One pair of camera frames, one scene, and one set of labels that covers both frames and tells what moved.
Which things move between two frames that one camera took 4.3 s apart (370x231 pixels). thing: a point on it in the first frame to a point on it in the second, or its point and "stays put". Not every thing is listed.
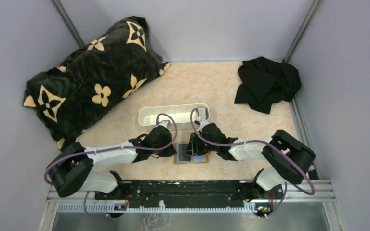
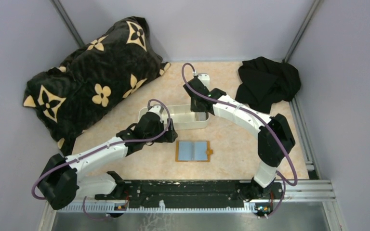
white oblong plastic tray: (180, 117) stays put
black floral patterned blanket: (68, 100) stays put
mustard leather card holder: (180, 158) stays put
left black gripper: (167, 150) to (171, 134)
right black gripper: (194, 144) to (196, 104)
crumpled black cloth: (264, 81) stays put
